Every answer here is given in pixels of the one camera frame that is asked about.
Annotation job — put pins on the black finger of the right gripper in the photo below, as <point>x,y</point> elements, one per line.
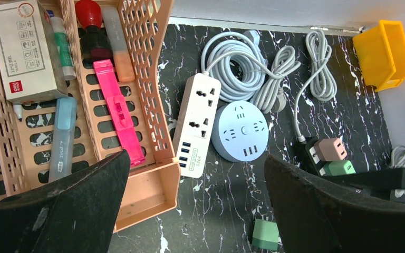
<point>381,183</point>

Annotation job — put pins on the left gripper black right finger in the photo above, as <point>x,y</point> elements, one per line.
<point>316,215</point>

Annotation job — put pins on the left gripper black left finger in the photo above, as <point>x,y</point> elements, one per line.
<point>74,214</point>

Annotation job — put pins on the green plug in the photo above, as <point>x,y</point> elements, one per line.
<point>265,235</point>
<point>337,168</point>

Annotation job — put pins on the round blue power socket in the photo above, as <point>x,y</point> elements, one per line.
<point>240,132</point>

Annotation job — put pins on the white power strip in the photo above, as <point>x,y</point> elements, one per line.
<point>195,123</point>

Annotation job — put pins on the green plug on black strip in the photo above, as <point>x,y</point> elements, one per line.
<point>337,168</point>

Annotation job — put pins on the pink plug on black strip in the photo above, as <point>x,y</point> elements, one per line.
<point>331,149</point>

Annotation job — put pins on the black power strip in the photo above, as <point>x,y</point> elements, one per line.
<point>308,158</point>

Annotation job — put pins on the blue highlighter pen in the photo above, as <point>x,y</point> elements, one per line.
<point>63,138</point>

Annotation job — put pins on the pink utility knife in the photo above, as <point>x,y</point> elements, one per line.
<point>119,111</point>

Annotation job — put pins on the orange storage bin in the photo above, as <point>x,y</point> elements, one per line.
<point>381,54</point>

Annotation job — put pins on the pink file organizer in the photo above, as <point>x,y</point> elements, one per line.
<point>152,186</point>

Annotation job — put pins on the green white glue stick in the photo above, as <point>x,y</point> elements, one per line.
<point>63,46</point>

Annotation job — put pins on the white deli staple box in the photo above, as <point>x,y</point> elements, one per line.
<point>30,65</point>

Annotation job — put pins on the orange highlighter pen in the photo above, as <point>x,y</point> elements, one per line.
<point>121,55</point>

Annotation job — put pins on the red black bottle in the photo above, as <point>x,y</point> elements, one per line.
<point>95,45</point>

